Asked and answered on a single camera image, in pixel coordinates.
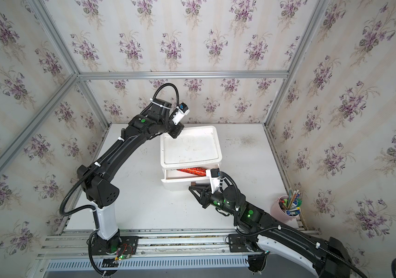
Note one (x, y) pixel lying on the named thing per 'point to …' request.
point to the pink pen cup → (285, 209)
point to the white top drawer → (175, 179)
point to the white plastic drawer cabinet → (185, 159)
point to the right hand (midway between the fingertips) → (194, 189)
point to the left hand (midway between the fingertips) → (183, 128)
